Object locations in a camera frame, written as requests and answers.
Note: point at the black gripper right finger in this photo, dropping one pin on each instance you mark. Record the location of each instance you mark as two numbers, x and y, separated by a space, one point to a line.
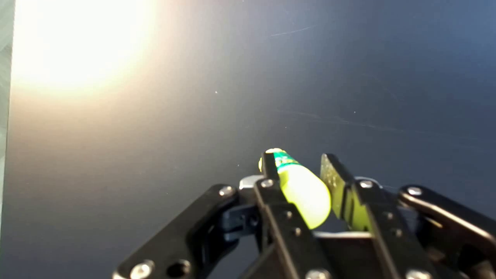
382 227

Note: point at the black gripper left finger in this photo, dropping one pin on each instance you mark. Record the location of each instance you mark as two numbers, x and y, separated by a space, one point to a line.
280 227

